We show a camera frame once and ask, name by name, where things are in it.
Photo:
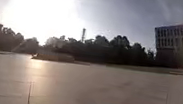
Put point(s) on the row of dark trees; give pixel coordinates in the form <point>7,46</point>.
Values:
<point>113,50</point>

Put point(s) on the lattice mast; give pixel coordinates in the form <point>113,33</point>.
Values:
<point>83,35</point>

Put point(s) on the grey paved plaza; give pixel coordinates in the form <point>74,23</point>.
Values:
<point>85,87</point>

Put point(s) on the grid-windowed office building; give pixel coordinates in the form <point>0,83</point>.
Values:
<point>181,39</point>

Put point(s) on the long grass verge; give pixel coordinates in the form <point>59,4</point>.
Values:
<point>164,69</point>

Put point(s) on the low hedge bed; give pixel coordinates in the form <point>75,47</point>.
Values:
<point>53,56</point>

